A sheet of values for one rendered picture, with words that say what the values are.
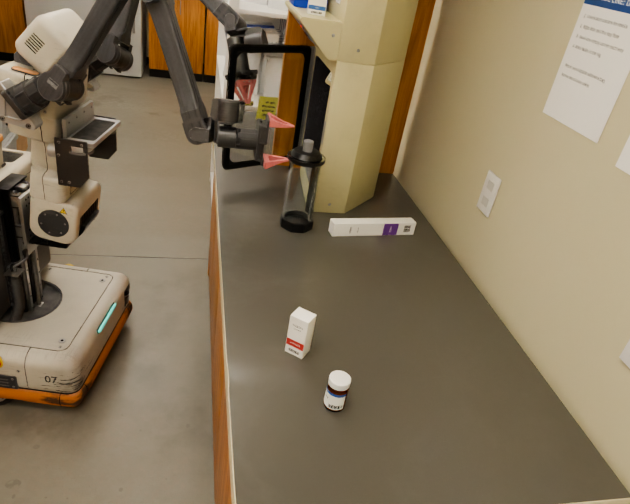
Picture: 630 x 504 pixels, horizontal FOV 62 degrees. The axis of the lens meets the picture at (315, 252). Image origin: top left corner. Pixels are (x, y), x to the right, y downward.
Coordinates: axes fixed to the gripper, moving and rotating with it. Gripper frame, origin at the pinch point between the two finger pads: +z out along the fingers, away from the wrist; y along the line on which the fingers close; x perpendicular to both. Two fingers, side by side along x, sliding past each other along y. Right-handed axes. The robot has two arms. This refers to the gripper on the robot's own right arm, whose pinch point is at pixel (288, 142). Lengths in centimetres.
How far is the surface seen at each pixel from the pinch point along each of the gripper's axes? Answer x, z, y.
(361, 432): -78, 6, -26
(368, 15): 9.0, 18.1, 34.2
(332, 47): 9.0, 9.8, 24.9
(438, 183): 14, 55, -14
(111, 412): 13, -52, -120
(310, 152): -1.6, 6.1, -1.6
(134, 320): 69, -49, -120
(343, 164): 9.1, 19.6, -8.4
